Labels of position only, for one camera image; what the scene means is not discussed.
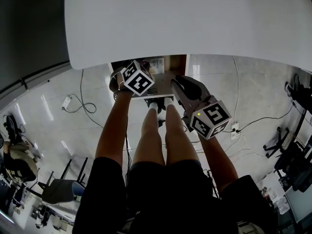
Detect white power strip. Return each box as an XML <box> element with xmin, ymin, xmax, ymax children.
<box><xmin>230</xmin><ymin>121</ymin><xmax>241</xmax><ymax>140</ymax></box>
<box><xmin>60</xmin><ymin>94</ymin><xmax>72</xmax><ymax>111</ymax></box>

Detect person's black shirt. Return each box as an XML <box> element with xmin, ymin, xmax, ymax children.
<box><xmin>72</xmin><ymin>156</ymin><xmax>279</xmax><ymax>234</ymax></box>

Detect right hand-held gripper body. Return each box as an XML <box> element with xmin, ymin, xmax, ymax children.
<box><xmin>174</xmin><ymin>75</ymin><xmax>233</xmax><ymax>140</ymax></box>

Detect person's left forearm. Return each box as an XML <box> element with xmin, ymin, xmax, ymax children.
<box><xmin>94</xmin><ymin>91</ymin><xmax>134</xmax><ymax>166</ymax></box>

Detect person's leg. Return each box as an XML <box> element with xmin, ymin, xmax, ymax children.
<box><xmin>164</xmin><ymin>103</ymin><xmax>201</xmax><ymax>167</ymax></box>
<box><xmin>132</xmin><ymin>107</ymin><xmax>167</xmax><ymax>167</ymax></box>

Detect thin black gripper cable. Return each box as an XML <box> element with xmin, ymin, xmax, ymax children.
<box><xmin>123</xmin><ymin>119</ymin><xmax>131</xmax><ymax>187</ymax></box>

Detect white striped sneaker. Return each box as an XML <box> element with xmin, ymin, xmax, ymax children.
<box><xmin>20</xmin><ymin>135</ymin><xmax>35</xmax><ymax>149</ymax></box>

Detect person's black left shoe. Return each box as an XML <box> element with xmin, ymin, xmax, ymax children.
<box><xmin>144</xmin><ymin>97</ymin><xmax>162</xmax><ymax>115</ymax></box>

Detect grey plastic chair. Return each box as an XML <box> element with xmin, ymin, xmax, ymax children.
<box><xmin>40</xmin><ymin>156</ymin><xmax>89</xmax><ymax>204</ymax></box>

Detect printed paper sheet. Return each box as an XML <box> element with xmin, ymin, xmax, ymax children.
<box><xmin>148</xmin><ymin>57</ymin><xmax>165</xmax><ymax>74</ymax></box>

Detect black office chair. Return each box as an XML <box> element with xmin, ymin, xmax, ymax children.
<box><xmin>262</xmin><ymin>126</ymin><xmax>312</xmax><ymax>193</ymax></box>

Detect long black cable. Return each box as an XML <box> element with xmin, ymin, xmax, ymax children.
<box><xmin>237</xmin><ymin>103</ymin><xmax>294</xmax><ymax>133</ymax></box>

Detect white desk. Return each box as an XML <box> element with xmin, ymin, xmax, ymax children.
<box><xmin>63</xmin><ymin>0</ymin><xmax>312</xmax><ymax>71</ymax></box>

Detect person's right forearm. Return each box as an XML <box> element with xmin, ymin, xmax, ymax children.
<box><xmin>196</xmin><ymin>131</ymin><xmax>239</xmax><ymax>194</ymax></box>

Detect person's black shorts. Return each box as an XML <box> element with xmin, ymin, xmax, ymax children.
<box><xmin>125</xmin><ymin>159</ymin><xmax>221</xmax><ymax>234</ymax></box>

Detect wooden desk drawer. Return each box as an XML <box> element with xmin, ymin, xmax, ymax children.
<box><xmin>110</xmin><ymin>54</ymin><xmax>189</xmax><ymax>100</ymax></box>

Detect person's left leg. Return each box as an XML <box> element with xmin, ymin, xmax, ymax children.
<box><xmin>132</xmin><ymin>107</ymin><xmax>167</xmax><ymax>167</ymax></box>

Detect tangled white cables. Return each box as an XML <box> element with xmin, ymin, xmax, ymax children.
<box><xmin>223</xmin><ymin>132</ymin><xmax>267</xmax><ymax>159</ymax></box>

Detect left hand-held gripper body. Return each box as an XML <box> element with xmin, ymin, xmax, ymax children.
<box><xmin>109</xmin><ymin>59</ymin><xmax>156</xmax><ymax>98</ymax></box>

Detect person's right leg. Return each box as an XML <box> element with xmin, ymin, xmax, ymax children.
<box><xmin>164</xmin><ymin>103</ymin><xmax>201</xmax><ymax>167</ymax></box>

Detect black power strip cable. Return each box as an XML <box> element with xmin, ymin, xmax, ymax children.
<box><xmin>65</xmin><ymin>68</ymin><xmax>105</xmax><ymax>129</ymax></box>

